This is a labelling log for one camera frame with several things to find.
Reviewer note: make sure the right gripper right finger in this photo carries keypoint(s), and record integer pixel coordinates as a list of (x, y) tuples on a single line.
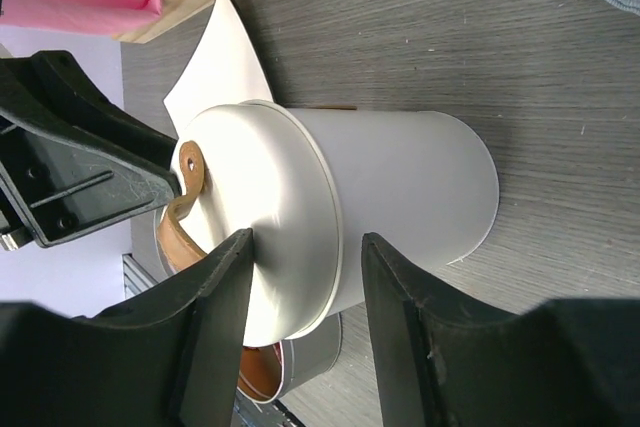
[(444, 358)]

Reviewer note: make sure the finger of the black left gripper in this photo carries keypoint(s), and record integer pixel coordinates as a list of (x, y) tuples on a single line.
[(72, 162)]

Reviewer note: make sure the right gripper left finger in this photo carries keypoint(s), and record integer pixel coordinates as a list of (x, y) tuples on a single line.
[(169, 356)]

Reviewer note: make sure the orange fried food piece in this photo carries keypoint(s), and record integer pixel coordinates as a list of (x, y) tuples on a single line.
[(260, 372)]

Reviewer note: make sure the shallow round metal tin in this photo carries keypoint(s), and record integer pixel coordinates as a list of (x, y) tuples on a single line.
[(307, 357)]

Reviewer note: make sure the white square plate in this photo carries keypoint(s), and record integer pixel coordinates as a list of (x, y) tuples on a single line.
[(224, 69)]

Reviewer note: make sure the white lid with leather strap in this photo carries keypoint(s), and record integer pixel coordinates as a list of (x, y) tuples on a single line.
[(255, 166)]

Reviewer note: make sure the tall metal container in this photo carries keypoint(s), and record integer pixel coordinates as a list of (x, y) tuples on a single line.
[(424, 181)]

